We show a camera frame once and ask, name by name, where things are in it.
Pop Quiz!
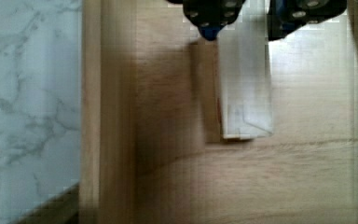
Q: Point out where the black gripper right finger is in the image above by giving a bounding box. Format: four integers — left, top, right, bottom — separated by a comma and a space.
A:
267, 0, 347, 41

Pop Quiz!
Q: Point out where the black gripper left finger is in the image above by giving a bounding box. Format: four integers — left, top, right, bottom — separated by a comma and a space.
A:
167, 0, 246, 41

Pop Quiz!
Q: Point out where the white butter stick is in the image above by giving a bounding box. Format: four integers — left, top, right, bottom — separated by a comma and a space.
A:
218, 11, 273, 140

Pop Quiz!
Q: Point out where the light wooden tray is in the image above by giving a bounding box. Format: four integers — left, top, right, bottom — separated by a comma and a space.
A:
79, 0, 358, 224

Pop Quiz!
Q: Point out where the dark wooden cutting board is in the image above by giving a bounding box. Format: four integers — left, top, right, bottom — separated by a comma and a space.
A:
12, 184, 79, 224

